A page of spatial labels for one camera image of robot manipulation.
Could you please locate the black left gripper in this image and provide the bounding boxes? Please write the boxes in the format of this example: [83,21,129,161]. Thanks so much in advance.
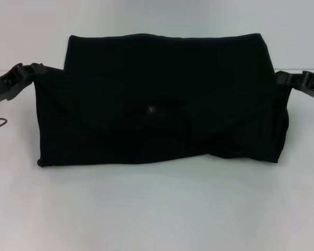
[0,62,47,106]

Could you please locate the black shirt with white print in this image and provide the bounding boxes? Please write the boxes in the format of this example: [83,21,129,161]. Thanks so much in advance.
[34,32,290,168]

